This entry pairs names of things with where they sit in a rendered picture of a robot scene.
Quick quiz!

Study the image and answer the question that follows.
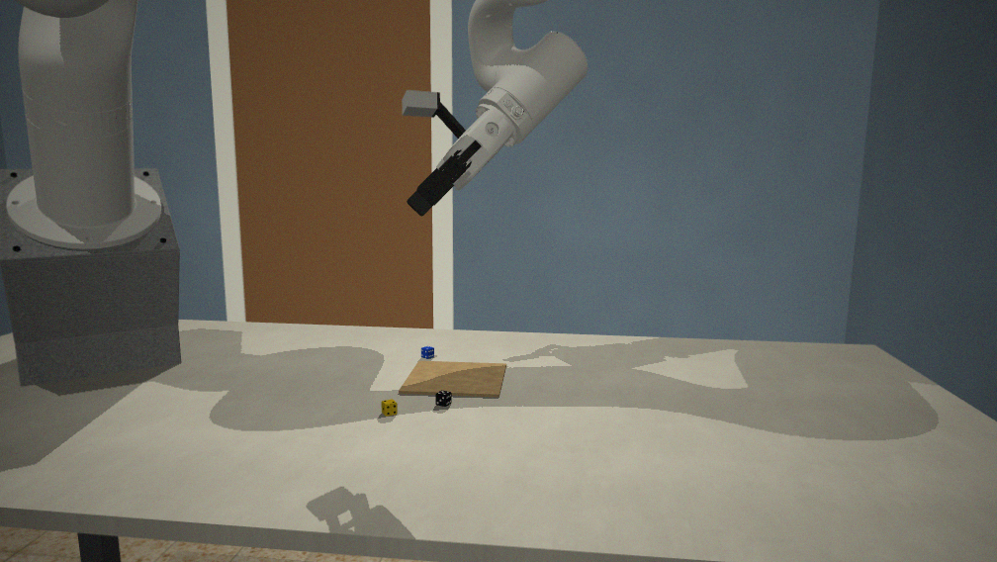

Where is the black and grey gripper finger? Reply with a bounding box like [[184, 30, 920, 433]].
[[416, 140, 482, 206], [407, 190, 432, 216]]

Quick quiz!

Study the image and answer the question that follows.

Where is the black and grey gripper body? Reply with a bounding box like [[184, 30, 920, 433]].
[[436, 104, 517, 191]]

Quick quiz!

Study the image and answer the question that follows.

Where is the yellow die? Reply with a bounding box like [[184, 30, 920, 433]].
[[382, 399, 398, 417]]

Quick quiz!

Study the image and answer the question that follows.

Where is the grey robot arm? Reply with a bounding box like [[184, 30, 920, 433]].
[[6, 0, 588, 249]]

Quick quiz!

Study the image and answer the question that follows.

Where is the tan square mat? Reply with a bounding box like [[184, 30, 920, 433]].
[[399, 361, 506, 397]]

